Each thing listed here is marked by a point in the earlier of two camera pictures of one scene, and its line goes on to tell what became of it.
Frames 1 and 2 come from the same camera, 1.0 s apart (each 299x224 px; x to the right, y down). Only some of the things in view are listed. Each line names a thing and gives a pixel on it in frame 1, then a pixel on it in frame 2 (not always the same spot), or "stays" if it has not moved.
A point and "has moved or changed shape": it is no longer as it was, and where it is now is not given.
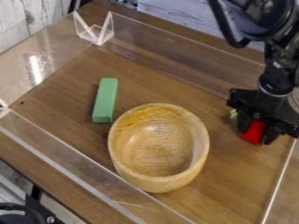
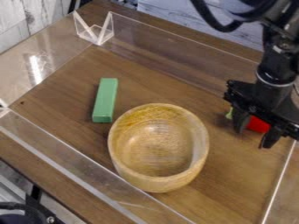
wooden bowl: [158, 144] stays
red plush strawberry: [256, 131] has moved or changed shape
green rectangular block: [105, 101] stays
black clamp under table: [45, 215] stays
